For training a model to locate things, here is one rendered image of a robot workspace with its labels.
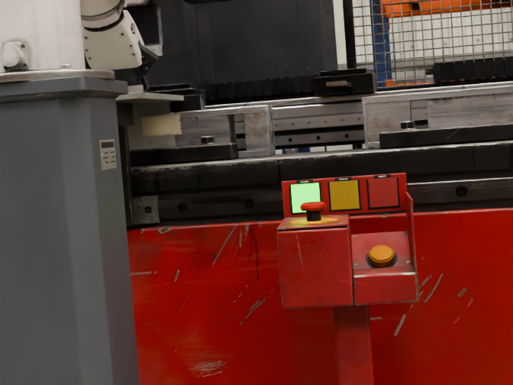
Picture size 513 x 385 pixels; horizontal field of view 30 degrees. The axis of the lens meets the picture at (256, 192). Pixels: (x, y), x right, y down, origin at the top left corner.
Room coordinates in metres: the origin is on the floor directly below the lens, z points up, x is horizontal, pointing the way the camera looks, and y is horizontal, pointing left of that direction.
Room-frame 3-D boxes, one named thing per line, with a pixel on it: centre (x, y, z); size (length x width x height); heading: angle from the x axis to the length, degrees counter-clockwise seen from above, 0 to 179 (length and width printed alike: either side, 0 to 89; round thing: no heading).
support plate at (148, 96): (1.71, 0.24, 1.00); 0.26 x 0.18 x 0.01; 169
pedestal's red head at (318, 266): (1.46, -0.13, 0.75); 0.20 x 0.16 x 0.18; 84
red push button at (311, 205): (1.45, -0.08, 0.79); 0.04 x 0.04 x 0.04
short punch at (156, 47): (1.85, 0.21, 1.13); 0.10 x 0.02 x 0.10; 79
